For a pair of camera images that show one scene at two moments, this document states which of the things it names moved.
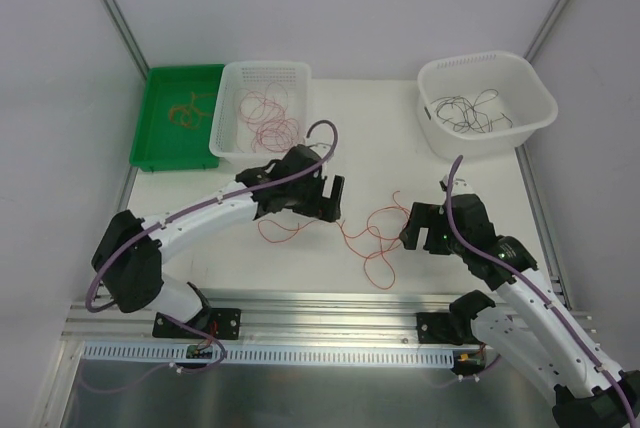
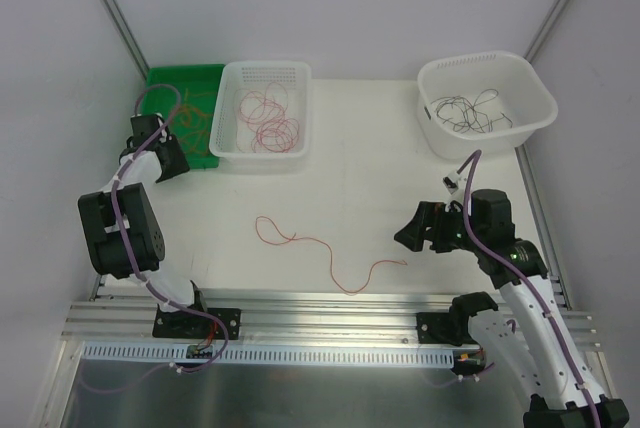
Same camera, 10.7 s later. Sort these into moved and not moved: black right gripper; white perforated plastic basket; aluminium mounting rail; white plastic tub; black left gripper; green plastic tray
Moved: black left gripper
Not moved: green plastic tray; aluminium mounting rail; white perforated plastic basket; black right gripper; white plastic tub
